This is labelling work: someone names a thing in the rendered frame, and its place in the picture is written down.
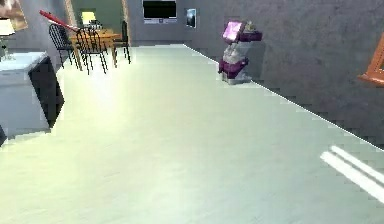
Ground orange framed wall picture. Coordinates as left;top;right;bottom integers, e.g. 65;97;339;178
357;32;384;88

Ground black wire chair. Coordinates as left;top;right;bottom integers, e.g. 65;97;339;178
112;20;132;65
75;27;109;76
48;23;80;71

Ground white and black cabinet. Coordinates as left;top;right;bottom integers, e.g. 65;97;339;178
0;51;65;140

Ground brown framed wall picture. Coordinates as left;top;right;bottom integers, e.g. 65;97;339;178
0;0;29;32

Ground small framed wall picture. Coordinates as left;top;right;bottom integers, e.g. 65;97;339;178
185;8;197;29

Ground wooden dining table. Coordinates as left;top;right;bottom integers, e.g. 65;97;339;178
68;28;122;72

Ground yellow window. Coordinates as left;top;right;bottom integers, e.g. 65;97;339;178
80;11;98;26

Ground white table lamp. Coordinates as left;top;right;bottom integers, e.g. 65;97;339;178
0;18;16;61

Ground purple and grey stand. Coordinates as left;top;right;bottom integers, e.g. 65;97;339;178
218;20;263;85

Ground black television set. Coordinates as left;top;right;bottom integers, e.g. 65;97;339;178
142;0;178;25

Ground red baseball bat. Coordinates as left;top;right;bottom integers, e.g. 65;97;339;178
39;9;80;32

